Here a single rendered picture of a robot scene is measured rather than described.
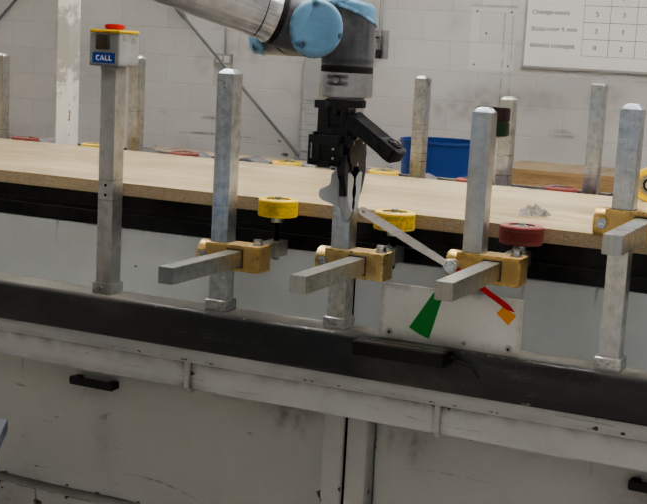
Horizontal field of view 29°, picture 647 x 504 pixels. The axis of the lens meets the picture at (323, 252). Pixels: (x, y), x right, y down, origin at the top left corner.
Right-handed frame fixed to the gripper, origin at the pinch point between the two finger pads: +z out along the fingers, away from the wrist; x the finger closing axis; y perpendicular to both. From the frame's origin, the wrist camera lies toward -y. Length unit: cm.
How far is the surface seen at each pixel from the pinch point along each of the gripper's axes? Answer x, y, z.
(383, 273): -6.0, -4.5, 10.5
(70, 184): -26, 79, 4
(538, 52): -714, 166, -39
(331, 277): 8.9, -1.1, 9.6
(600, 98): -115, -16, -21
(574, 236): -26.6, -33.4, 2.9
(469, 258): -5.5, -20.5, 5.9
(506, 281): -5.5, -27.3, 9.1
